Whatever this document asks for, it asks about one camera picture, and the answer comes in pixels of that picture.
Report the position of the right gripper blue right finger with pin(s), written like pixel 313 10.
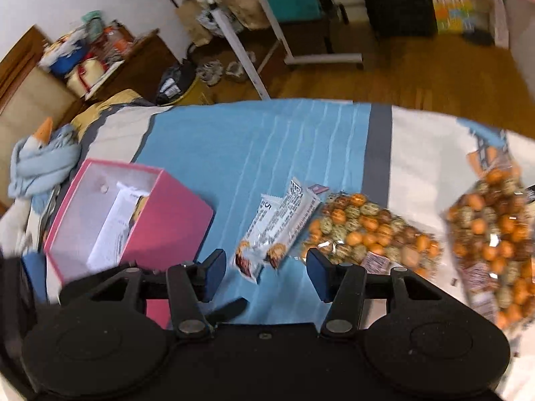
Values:
pixel 334 288

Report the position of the wooden padded headboard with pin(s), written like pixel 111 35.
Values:
pixel 29 95

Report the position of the goose plush toy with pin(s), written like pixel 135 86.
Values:
pixel 14 222

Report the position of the pink cardboard box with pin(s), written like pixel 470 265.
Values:
pixel 170 229

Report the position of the black cracker pack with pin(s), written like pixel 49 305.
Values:
pixel 141 203

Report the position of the colourful gift bag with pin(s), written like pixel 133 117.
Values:
pixel 454 16

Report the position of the cream box with red ribbon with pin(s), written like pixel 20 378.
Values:
pixel 85 75

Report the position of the pair of sneakers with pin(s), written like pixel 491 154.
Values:
pixel 212 72

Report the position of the quail egg bag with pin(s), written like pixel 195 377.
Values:
pixel 350 228
pixel 491 236

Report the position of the brown paper bag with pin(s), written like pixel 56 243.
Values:
pixel 187 13

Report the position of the printed paper sheet in box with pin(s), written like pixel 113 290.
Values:
pixel 115 231

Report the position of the black bag on floor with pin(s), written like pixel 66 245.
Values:
pixel 175 82

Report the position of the dark wooden nightstand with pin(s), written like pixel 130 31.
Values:
pixel 141 70

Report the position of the blue basket with white stuffing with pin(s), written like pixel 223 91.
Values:
pixel 64 57

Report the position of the bed quilt blue white orange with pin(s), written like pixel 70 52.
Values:
pixel 228 155

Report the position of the orange drink bottle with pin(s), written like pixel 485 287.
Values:
pixel 117 40

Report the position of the black suitcase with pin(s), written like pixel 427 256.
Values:
pixel 401 18

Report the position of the white snack bar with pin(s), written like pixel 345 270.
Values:
pixel 247 258
pixel 289 219

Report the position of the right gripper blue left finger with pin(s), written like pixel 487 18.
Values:
pixel 191 284

